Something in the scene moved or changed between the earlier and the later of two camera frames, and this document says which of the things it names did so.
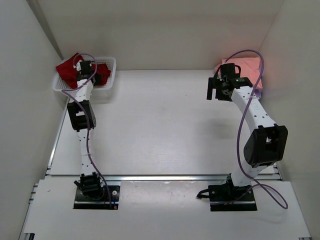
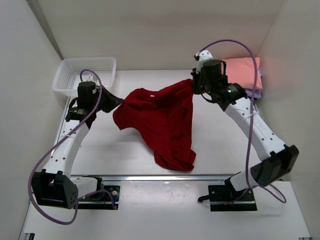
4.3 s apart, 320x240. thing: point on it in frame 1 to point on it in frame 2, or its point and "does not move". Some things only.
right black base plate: (230, 198) does not move
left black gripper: (98, 80) to (114, 100)
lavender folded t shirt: (258, 92) does not move
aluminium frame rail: (144, 177) does not move
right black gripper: (214, 83) to (197, 90)
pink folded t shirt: (250, 68) does not move
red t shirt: (68, 69) to (162, 116)
